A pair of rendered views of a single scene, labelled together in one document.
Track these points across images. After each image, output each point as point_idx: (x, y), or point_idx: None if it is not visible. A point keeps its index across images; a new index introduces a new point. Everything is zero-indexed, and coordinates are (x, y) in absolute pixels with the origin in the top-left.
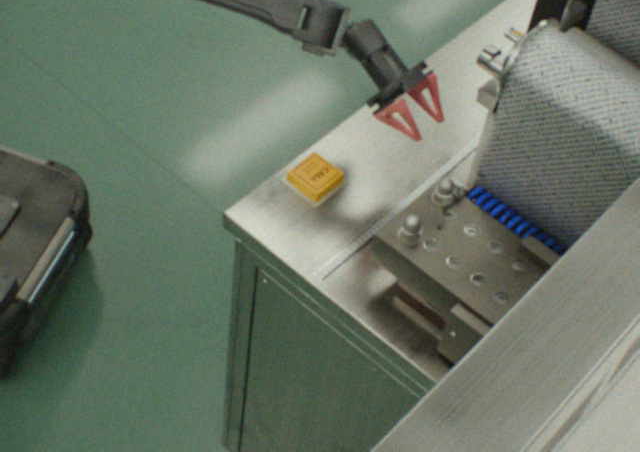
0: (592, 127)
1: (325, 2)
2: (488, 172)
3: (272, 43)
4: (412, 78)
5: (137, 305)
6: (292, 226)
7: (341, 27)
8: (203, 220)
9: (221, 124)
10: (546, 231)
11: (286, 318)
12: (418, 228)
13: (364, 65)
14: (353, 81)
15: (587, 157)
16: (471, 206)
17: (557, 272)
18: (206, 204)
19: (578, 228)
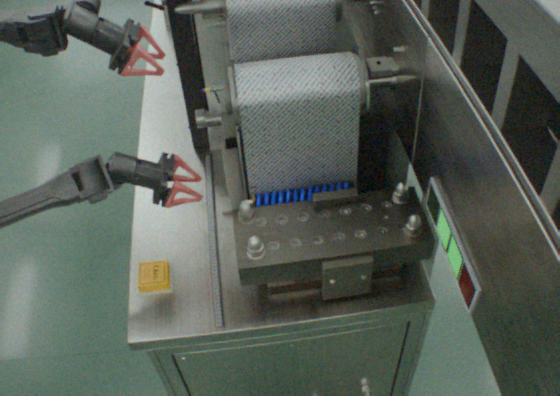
0: (314, 96)
1: (83, 162)
2: (257, 181)
3: (13, 252)
4: (169, 165)
5: None
6: (172, 313)
7: (104, 170)
8: (68, 366)
9: (28, 312)
10: (314, 185)
11: (211, 367)
12: (261, 242)
13: (135, 182)
14: (69, 236)
15: (320, 117)
16: (265, 208)
17: None
18: (62, 357)
19: (335, 166)
